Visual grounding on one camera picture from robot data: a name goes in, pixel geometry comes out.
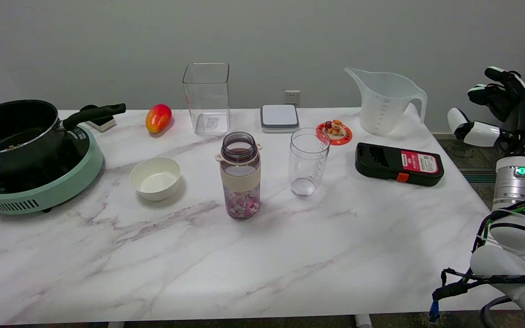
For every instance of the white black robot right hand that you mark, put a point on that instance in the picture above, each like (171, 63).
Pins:
(524, 123)

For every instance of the clear bottle with pink candy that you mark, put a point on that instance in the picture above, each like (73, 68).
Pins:
(240, 182)

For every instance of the floor vent grille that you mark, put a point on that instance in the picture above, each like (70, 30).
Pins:
(476, 176)

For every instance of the translucent measuring jug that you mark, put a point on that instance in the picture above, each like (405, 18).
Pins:
(383, 109)

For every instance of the black box with red label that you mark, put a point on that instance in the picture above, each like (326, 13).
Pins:
(381, 164)

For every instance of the red round coaster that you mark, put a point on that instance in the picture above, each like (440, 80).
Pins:
(344, 136)

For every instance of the clear plastic measuring cup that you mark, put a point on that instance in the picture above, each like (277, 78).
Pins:
(309, 159)

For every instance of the white grey kitchen scale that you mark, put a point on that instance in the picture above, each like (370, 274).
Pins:
(280, 116)

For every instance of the white table leg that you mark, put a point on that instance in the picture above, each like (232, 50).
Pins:
(362, 321)
(115, 325)

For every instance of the clear square plastic container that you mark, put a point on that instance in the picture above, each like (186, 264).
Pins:
(207, 109)

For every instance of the red yellow mango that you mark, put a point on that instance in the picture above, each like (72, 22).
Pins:
(158, 118)

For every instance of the white bowl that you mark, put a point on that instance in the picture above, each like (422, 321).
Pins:
(155, 180)

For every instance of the white block with black top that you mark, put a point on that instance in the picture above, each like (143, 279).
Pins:
(103, 123)

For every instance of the green induction cooker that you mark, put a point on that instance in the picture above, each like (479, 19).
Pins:
(62, 189)

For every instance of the white wall socket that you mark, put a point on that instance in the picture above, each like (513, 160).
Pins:
(292, 97)

